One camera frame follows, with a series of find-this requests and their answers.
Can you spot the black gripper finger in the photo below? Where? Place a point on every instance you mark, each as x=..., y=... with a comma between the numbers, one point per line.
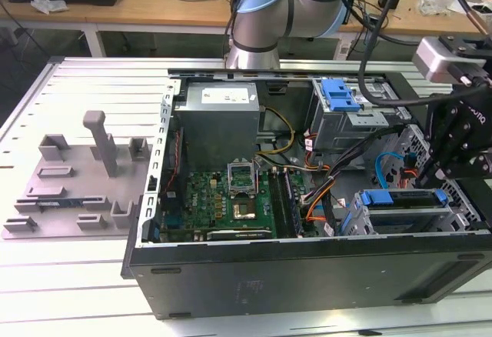
x=442, y=141
x=476, y=164

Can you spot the hard disk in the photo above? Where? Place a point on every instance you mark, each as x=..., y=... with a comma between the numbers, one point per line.
x=378, y=198

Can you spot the grey metal disk bay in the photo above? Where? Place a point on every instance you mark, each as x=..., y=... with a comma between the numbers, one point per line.
x=407, y=209

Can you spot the white box black insert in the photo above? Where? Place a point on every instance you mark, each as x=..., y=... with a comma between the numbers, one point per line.
x=480, y=12

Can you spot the grey metal drive cage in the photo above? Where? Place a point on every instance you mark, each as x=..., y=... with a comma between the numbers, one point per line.
x=346, y=129

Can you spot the clear plastic bag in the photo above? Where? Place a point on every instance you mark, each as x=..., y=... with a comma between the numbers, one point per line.
x=434, y=4

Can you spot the blue drive cage latch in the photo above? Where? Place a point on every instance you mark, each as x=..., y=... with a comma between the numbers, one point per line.
x=338, y=94

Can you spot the RAM stick blue label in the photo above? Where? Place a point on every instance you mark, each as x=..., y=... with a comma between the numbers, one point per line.
x=293, y=206

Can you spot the black RAM slot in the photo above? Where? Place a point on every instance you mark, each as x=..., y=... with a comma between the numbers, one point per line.
x=281, y=202
x=273, y=202

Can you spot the CPU socket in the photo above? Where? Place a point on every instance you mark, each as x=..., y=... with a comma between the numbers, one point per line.
x=243, y=211

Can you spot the black open PC case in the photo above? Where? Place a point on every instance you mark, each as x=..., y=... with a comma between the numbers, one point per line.
x=269, y=283

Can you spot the black graphics card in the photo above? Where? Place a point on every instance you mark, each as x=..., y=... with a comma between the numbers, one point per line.
x=238, y=235

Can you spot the grey power supply unit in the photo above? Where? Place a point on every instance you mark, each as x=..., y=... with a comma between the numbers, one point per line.
x=215, y=129

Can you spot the green motherboard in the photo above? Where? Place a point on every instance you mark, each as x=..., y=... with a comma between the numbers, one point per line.
x=207, y=198

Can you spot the wooden desk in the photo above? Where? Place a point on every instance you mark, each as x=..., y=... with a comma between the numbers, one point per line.
x=153, y=10

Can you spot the grey parts rack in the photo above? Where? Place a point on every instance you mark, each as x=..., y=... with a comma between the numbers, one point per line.
x=77, y=183

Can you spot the dark RAM stick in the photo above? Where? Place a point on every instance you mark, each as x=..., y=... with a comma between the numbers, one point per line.
x=57, y=202

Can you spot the crumpled clear plastic wrap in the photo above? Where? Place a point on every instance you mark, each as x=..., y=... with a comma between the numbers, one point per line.
x=48, y=4

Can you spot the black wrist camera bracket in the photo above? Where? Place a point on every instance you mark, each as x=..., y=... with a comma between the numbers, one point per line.
x=469, y=50

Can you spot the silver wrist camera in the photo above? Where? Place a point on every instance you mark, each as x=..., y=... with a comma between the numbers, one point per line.
x=430, y=58

